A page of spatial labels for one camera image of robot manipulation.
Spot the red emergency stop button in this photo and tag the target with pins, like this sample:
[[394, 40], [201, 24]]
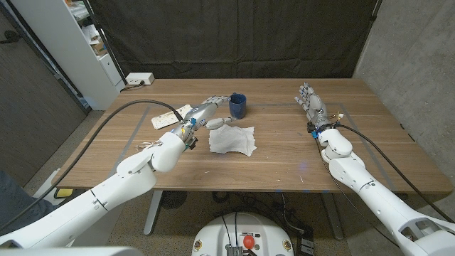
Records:
[[249, 241]]

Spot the dark blue cup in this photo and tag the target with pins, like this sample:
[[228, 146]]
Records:
[[237, 106]]

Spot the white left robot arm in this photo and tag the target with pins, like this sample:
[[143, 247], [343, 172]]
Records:
[[124, 181]]

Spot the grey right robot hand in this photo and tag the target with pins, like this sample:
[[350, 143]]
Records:
[[316, 108]]

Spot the black round floor disc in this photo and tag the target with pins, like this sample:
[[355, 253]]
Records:
[[173, 199]]

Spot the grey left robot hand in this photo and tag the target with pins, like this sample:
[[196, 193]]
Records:
[[199, 113]]

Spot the white speckled power strip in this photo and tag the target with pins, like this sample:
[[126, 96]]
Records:
[[165, 121]]

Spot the black backdrop stand pole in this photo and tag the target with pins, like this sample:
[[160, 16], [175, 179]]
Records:
[[106, 46]]

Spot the black backdrop curtain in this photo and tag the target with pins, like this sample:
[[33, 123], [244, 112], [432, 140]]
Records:
[[231, 35]]

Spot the white shelf cabinet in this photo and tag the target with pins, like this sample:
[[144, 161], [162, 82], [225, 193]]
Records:
[[64, 46]]

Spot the cardboard box on shelf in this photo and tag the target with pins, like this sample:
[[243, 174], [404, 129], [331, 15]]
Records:
[[99, 48]]

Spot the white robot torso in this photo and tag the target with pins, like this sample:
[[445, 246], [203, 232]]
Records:
[[245, 227]]

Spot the yellow floor object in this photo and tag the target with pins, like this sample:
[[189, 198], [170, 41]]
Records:
[[64, 193]]

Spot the white paper towel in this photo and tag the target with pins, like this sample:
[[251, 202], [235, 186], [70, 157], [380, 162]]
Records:
[[232, 142]]

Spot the black floor power strip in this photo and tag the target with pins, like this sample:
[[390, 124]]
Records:
[[305, 245]]

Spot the person's leg in jeans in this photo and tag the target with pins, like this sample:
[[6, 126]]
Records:
[[17, 206]]

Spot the grey table leg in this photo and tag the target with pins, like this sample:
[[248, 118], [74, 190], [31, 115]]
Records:
[[153, 213], [332, 217]]

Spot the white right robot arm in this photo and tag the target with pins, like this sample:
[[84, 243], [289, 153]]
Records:
[[373, 192]]

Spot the clear plastic eyeglasses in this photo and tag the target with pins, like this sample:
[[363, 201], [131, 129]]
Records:
[[145, 145]]

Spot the white outlet box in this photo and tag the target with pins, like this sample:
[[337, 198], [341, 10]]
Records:
[[140, 78]]

